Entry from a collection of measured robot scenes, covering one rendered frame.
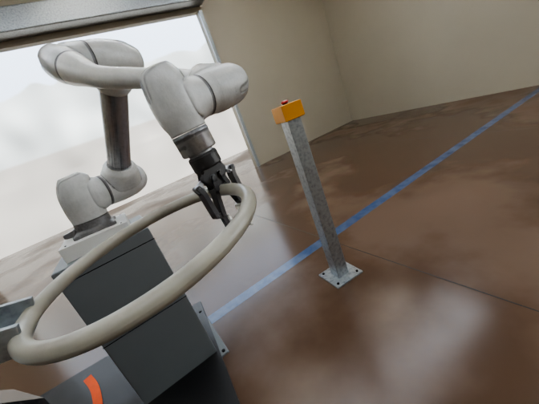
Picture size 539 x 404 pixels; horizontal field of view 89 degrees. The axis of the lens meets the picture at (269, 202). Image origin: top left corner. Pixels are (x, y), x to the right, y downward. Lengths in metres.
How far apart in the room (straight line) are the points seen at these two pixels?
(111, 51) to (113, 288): 0.95
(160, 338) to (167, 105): 1.19
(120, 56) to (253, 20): 5.69
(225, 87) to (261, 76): 5.71
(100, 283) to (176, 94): 0.98
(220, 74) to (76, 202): 0.95
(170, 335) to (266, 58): 5.88
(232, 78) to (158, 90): 0.19
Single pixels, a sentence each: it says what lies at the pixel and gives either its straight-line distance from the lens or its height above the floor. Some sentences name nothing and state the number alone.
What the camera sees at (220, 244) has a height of 0.95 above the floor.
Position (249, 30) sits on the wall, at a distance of 6.63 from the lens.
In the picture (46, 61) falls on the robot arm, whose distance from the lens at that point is 1.13.
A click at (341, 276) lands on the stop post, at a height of 0.01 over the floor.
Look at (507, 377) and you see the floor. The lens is 1.38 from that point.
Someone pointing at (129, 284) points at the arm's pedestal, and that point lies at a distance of 1.43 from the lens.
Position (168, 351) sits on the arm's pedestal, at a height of 0.19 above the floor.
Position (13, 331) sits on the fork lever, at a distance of 0.60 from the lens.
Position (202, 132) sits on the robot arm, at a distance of 0.67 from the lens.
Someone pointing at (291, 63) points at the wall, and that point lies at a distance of 6.95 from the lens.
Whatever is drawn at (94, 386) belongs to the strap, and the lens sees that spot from 2.13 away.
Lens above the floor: 1.10
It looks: 18 degrees down
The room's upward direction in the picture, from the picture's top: 21 degrees counter-clockwise
